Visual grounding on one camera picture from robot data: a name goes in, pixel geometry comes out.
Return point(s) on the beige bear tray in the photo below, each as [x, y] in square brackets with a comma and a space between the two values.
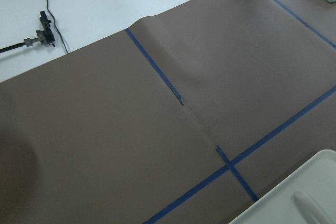
[305, 196]

